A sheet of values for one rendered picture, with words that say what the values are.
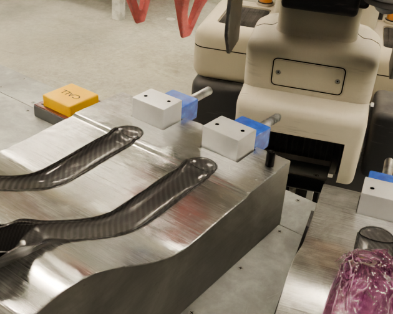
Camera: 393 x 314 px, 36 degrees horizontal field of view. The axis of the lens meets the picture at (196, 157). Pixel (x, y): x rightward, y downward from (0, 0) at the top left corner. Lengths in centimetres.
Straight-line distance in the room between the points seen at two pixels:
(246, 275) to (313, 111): 44
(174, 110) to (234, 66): 61
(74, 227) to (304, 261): 21
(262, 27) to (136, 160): 48
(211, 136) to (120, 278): 25
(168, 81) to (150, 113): 230
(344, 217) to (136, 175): 23
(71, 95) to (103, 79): 210
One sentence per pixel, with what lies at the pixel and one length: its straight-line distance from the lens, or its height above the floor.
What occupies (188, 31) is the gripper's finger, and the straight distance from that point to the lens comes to 69.
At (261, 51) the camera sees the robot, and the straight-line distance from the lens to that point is 103.
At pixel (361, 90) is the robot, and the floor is 83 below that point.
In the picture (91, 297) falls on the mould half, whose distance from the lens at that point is 48.
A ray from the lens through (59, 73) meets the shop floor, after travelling 310.
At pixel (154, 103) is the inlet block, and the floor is 92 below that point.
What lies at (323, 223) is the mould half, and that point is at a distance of 66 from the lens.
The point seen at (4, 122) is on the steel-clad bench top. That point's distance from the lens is 95.
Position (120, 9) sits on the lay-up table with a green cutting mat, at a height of 7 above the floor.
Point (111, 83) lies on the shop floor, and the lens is 300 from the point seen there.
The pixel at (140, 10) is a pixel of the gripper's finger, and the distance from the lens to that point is 73.
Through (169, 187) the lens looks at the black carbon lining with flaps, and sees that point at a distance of 64.
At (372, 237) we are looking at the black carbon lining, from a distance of 67.
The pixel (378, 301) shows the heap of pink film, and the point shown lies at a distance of 49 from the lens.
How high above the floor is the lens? 124
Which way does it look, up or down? 31 degrees down
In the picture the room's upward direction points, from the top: 4 degrees clockwise
